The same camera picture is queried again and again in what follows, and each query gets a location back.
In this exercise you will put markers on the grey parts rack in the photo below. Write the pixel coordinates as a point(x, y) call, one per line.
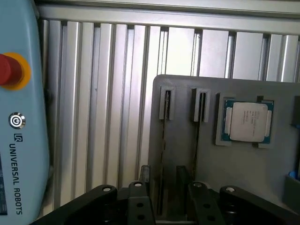
point(234, 161)

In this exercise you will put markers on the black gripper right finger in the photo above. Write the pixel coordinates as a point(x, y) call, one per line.
point(201, 206)

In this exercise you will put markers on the dark RAM stick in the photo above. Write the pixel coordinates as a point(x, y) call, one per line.
point(196, 140)

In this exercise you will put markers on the round silver power button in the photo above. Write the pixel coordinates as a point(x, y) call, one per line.
point(17, 121)

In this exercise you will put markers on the small blue part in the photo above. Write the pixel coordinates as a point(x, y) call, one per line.
point(294, 174)

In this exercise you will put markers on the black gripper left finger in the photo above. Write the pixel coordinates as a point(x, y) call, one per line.
point(138, 206)

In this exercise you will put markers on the red emergency stop button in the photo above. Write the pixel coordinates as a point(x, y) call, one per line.
point(9, 70)

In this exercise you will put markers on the light blue teach pendant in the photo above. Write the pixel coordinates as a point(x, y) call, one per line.
point(21, 152)

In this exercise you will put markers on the aluminium frame rail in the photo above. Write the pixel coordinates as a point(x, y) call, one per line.
point(164, 14)

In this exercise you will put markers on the silver CPU chip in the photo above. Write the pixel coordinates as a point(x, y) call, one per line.
point(248, 120)

